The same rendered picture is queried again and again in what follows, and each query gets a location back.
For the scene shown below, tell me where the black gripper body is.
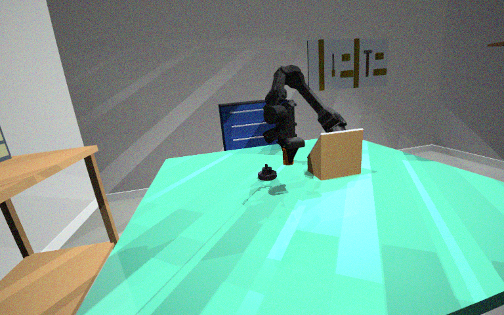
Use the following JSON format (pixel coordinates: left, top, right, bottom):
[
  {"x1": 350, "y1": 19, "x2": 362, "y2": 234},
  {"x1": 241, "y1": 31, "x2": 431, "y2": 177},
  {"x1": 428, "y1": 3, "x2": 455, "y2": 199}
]
[{"x1": 278, "y1": 119, "x2": 305, "y2": 149}]

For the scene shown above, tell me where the orange knob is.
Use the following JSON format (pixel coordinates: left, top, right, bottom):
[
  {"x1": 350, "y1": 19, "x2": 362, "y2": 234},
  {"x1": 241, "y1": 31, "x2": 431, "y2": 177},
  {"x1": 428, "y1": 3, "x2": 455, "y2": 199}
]
[{"x1": 282, "y1": 148, "x2": 294, "y2": 165}]

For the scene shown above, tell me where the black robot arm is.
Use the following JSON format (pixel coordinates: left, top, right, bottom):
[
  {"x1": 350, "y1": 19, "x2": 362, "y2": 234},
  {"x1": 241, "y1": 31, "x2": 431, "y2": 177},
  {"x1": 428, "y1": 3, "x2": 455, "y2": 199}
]
[{"x1": 262, "y1": 65, "x2": 347, "y2": 144}]

